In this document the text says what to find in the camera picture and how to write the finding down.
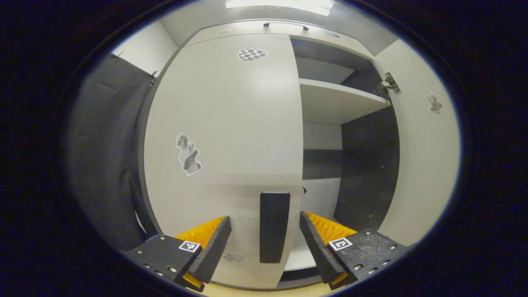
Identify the metal door hinge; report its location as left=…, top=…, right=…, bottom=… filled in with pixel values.
left=373, top=72, right=401, bottom=98

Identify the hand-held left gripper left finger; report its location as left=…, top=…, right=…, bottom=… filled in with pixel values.
left=124, top=214, right=232, bottom=293

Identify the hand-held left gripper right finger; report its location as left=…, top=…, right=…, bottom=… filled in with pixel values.
left=299, top=211, right=413, bottom=289

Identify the black backdrop cloth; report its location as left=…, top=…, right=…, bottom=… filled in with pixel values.
left=65, top=53, right=160, bottom=253

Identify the grey cabinet drawer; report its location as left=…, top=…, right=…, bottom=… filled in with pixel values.
left=183, top=19, right=374, bottom=59

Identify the black door handle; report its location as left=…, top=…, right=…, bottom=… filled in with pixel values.
left=259, top=191, right=291, bottom=264

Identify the grey double-door shoe cabinet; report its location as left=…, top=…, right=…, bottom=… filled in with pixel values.
left=137, top=18, right=461, bottom=290

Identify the grey cabinet door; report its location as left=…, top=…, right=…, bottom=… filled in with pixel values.
left=142, top=33, right=305, bottom=290
left=373, top=39, right=461, bottom=248

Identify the white cabinet shelf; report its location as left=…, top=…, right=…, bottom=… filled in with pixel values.
left=299, top=78, right=391, bottom=125
left=283, top=246, right=319, bottom=272

